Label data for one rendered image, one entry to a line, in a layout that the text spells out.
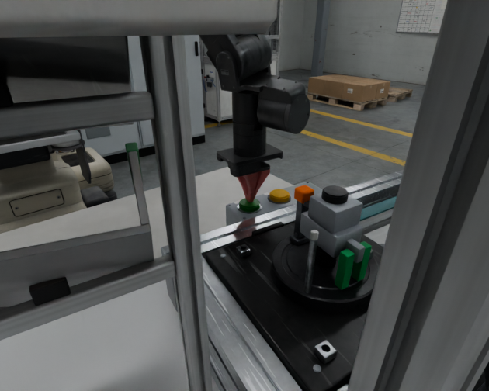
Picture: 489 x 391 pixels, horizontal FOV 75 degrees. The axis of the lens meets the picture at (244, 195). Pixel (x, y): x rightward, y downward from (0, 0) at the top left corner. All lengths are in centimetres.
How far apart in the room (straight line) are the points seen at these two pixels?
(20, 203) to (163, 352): 64
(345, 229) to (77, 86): 31
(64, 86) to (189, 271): 15
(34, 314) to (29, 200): 79
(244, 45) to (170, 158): 31
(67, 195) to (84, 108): 85
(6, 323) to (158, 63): 18
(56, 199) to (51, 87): 85
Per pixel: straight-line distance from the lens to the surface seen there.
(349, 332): 40
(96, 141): 344
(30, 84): 19
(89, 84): 19
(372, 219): 66
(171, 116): 20
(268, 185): 92
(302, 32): 1136
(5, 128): 19
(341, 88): 603
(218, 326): 40
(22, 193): 101
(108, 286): 24
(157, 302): 58
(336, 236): 38
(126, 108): 19
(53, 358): 56
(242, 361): 37
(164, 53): 20
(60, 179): 102
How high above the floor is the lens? 127
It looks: 28 degrees down
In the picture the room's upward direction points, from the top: straight up
